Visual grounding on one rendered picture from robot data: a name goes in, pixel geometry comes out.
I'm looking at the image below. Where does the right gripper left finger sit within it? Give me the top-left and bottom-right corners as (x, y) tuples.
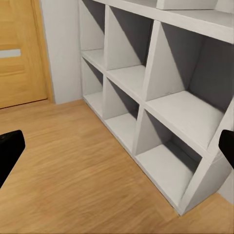
(0, 130), (25, 188)

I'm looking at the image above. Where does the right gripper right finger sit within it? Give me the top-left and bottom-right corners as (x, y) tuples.
(218, 130), (234, 169)

